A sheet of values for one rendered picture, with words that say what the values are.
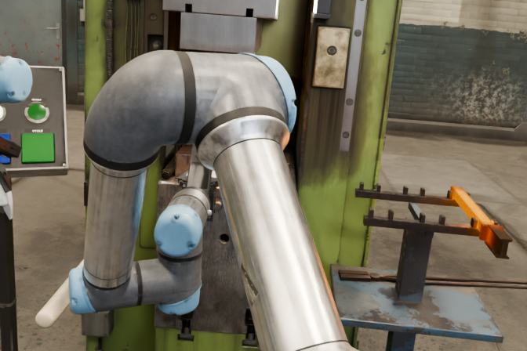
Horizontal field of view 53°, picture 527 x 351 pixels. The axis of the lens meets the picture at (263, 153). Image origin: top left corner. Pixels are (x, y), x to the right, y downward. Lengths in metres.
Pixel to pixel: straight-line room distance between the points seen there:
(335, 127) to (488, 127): 6.43
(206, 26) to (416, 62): 6.25
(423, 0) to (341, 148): 6.02
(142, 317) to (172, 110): 1.34
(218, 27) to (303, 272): 0.98
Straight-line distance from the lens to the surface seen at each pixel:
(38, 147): 1.42
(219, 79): 0.63
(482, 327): 1.45
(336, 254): 1.72
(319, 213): 1.66
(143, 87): 0.61
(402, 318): 1.39
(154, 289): 0.92
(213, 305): 1.58
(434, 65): 7.61
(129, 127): 0.62
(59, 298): 1.47
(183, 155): 1.49
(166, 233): 0.87
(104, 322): 1.86
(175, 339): 1.66
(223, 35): 1.42
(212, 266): 1.52
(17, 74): 0.94
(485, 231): 1.28
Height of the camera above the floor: 1.36
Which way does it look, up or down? 14 degrees down
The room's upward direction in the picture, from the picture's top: 4 degrees clockwise
